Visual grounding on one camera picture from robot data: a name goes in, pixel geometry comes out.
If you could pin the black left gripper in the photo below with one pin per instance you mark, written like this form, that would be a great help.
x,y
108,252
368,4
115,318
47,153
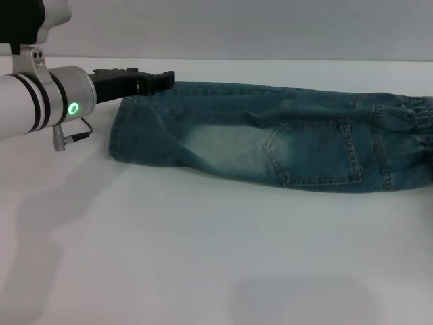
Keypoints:
x,y
116,84

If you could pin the blue denim shorts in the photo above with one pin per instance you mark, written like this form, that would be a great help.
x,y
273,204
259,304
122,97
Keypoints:
x,y
270,142

